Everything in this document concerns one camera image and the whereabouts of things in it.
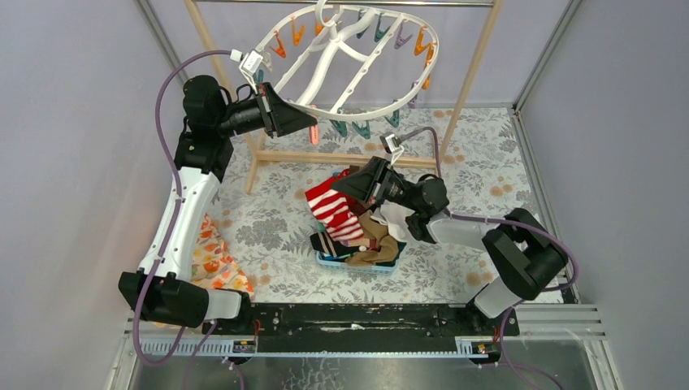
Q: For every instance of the floral patterned table mat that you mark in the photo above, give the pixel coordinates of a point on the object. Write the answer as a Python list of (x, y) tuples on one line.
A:
[(267, 231)]

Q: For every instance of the white oval clip hanger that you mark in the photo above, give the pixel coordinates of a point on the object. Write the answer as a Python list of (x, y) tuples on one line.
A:
[(297, 35)]

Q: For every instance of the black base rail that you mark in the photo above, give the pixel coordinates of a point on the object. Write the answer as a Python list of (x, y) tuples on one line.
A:
[(362, 328)]

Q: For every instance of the blue plastic sock basket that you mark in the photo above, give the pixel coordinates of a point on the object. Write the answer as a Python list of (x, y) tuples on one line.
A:
[(331, 253)]

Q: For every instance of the teal clothes peg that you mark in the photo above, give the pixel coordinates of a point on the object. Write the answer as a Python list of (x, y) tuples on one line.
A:
[(339, 126)]

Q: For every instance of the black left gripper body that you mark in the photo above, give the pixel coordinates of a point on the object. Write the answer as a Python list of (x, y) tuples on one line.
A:
[(268, 110)]

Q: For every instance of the orange floral cloth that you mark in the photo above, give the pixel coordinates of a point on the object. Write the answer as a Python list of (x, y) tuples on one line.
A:
[(211, 266)]

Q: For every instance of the wooden drying rack frame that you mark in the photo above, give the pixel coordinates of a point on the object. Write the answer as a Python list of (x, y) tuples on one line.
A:
[(330, 40)]

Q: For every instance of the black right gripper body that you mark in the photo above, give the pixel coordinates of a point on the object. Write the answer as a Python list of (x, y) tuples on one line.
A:
[(383, 184)]

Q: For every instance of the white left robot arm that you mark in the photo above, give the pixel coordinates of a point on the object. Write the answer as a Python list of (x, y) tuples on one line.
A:
[(161, 290)]

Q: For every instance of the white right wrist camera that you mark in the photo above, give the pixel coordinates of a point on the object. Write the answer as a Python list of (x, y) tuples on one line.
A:
[(392, 145)]

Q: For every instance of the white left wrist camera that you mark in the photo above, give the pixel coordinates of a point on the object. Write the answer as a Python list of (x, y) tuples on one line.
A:
[(248, 62)]

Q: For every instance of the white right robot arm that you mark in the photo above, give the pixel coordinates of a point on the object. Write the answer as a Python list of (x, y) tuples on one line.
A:
[(526, 257)]

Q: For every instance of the tan brown sock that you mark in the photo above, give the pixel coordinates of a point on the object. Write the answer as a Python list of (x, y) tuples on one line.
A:
[(375, 246)]

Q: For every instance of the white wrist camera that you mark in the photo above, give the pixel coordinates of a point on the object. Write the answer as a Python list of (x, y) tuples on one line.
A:
[(392, 145), (248, 62)]

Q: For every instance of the red white striped sock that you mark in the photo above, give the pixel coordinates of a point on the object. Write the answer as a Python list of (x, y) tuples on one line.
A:
[(331, 209)]

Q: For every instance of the pink clothes peg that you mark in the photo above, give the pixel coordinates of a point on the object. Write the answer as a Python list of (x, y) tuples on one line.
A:
[(314, 134)]

